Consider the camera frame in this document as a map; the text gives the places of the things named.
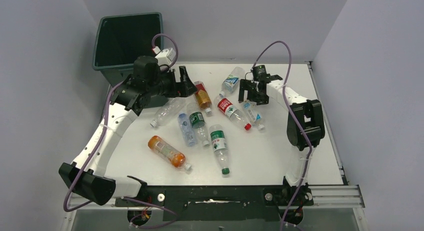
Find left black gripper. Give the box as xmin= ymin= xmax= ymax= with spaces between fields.
xmin=147 ymin=66 xmax=197 ymax=99

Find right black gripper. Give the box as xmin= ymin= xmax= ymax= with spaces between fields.
xmin=239 ymin=79 xmax=269 ymax=106

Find red label bottle red cap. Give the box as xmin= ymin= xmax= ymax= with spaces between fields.
xmin=214 ymin=95 xmax=252 ymax=131

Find dark green label bottle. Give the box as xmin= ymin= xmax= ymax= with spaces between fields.
xmin=187 ymin=102 xmax=210 ymax=147

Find green label green cap bottle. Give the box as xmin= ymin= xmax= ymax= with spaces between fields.
xmin=209 ymin=124 xmax=230 ymax=176

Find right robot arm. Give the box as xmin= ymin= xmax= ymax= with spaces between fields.
xmin=238 ymin=65 xmax=326 ymax=205

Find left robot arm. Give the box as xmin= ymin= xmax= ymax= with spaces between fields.
xmin=58 ymin=56 xmax=197 ymax=212

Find dark green plastic bin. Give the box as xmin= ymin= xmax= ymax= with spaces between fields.
xmin=92 ymin=12 xmax=170 ymax=108

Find red gold label bottle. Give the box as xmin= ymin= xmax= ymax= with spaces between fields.
xmin=194 ymin=81 xmax=212 ymax=116

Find clear unlabelled plastic bottle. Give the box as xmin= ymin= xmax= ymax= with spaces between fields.
xmin=150 ymin=97 xmax=187 ymax=128

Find blue tinted water bottle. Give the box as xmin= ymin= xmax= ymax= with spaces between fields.
xmin=177 ymin=112 xmax=198 ymax=147

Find orange juice bottle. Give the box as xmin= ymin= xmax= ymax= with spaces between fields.
xmin=147 ymin=135 xmax=192 ymax=172

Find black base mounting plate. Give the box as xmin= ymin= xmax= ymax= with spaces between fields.
xmin=134 ymin=184 xmax=314 ymax=222

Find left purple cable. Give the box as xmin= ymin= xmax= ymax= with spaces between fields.
xmin=62 ymin=33 xmax=181 ymax=230

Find purple cable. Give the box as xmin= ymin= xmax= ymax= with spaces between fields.
xmin=62 ymin=33 xmax=181 ymax=230
xmin=251 ymin=40 xmax=314 ymax=231

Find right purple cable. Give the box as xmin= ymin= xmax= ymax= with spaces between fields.
xmin=251 ymin=40 xmax=314 ymax=231

